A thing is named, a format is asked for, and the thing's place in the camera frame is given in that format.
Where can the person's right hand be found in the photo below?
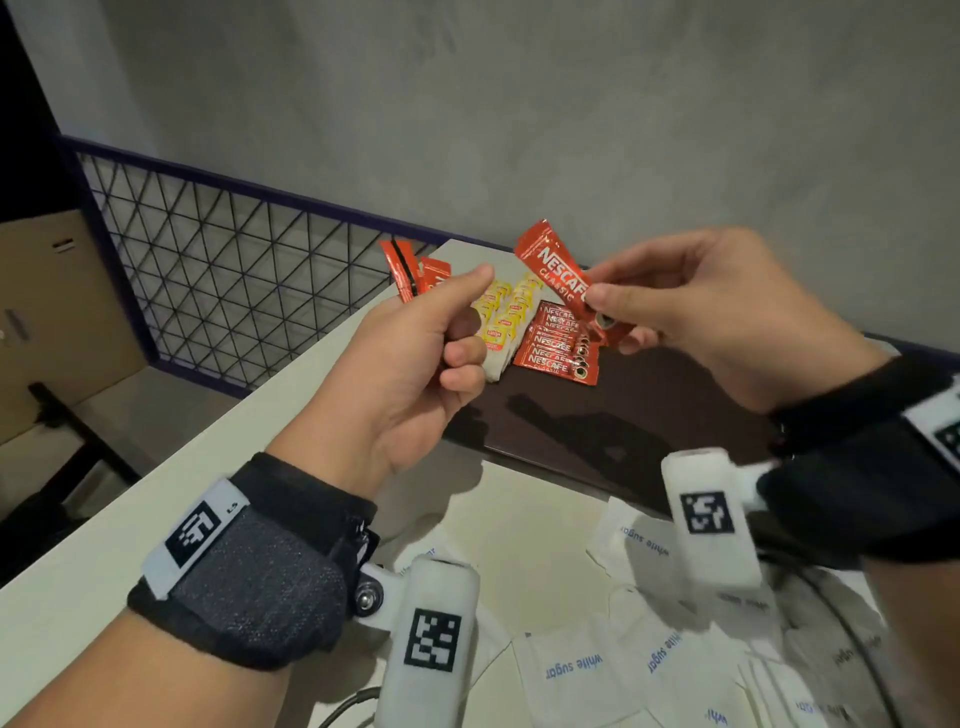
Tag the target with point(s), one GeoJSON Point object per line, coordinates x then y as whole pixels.
{"type": "Point", "coordinates": [735, 315]}

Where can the person's left hand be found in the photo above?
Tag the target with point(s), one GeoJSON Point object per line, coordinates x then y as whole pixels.
{"type": "Point", "coordinates": [375, 405]}

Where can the Nescafe sachets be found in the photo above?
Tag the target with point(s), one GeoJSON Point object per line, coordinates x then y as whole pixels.
{"type": "Point", "coordinates": [405, 270]}

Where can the brown plastic tray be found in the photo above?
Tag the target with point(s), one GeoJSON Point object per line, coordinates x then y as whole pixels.
{"type": "Point", "coordinates": [637, 420]}

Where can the row of red coffee sachets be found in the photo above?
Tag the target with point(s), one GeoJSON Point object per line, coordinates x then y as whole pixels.
{"type": "Point", "coordinates": [555, 352]}

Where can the Nescafe sachet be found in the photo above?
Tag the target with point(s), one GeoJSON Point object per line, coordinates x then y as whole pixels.
{"type": "Point", "coordinates": [555, 266]}

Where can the pile of white sugar packets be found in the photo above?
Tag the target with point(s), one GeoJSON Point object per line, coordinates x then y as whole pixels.
{"type": "Point", "coordinates": [570, 667]}

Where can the purple metal mesh railing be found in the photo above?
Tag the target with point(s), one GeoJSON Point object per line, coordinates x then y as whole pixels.
{"type": "Point", "coordinates": [225, 277]}

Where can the black wristband white markers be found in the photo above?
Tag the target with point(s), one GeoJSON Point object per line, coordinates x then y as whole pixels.
{"type": "Point", "coordinates": [847, 480]}
{"type": "Point", "coordinates": [262, 570]}

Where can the wooden stir sticks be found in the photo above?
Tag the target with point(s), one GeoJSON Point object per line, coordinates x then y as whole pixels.
{"type": "Point", "coordinates": [840, 607]}

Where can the black metal table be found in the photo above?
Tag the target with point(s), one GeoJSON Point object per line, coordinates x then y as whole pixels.
{"type": "Point", "coordinates": [60, 480]}

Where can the dark cabinet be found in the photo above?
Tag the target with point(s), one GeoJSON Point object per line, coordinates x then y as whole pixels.
{"type": "Point", "coordinates": [30, 112]}

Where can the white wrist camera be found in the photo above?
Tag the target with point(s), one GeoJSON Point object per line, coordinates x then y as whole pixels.
{"type": "Point", "coordinates": [427, 637]}
{"type": "Point", "coordinates": [709, 517]}

